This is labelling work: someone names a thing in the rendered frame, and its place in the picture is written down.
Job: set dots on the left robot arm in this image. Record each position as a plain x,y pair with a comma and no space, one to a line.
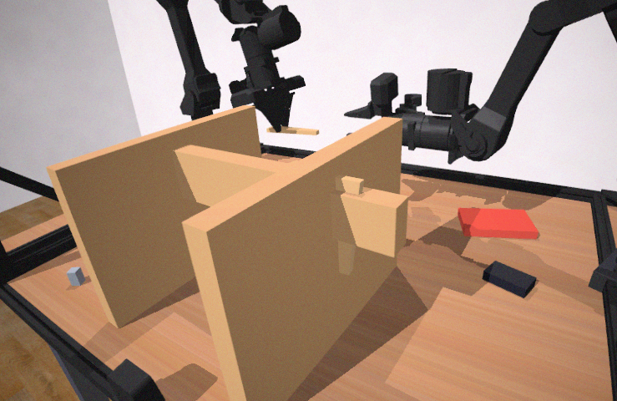
275,30

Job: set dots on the tan wooden board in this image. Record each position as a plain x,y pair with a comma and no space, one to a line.
124,207
268,268

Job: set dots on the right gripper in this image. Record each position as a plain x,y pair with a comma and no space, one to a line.
384,89

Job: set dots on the red flat block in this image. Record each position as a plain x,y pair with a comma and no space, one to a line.
502,223

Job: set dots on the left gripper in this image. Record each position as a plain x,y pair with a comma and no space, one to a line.
264,72

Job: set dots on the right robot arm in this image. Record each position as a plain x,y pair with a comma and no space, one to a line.
487,131

